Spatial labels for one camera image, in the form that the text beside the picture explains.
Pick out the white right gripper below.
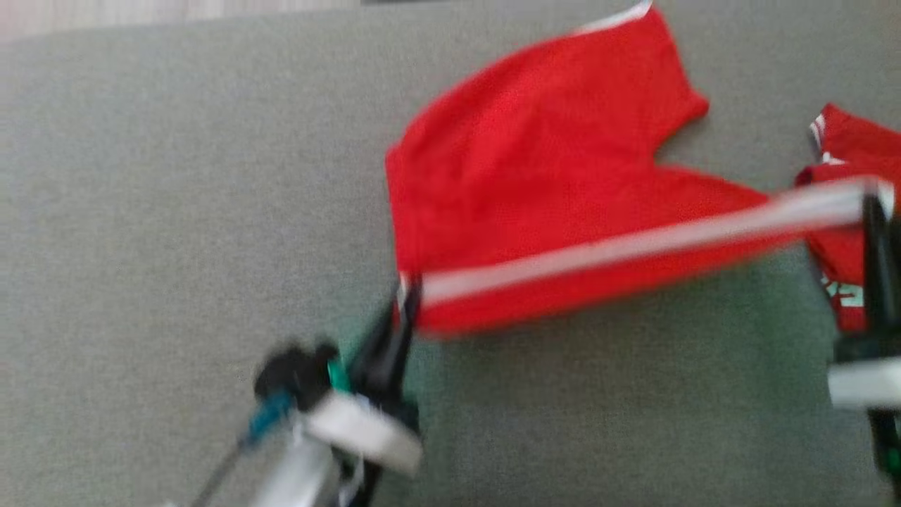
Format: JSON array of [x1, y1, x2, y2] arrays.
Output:
[[827, 194, 901, 411]]

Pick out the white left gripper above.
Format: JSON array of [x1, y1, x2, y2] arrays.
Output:
[[301, 277, 424, 474]]

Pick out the red and white t-shirt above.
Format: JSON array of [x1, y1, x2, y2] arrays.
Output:
[[794, 104, 901, 333]]

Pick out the red shorts with white waistband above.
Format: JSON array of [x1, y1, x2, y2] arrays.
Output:
[[385, 0, 896, 337]]

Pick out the grey fabric sofa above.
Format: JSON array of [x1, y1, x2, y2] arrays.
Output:
[[0, 0, 901, 507]]

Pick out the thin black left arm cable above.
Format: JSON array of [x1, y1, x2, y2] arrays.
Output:
[[187, 394, 293, 507]]

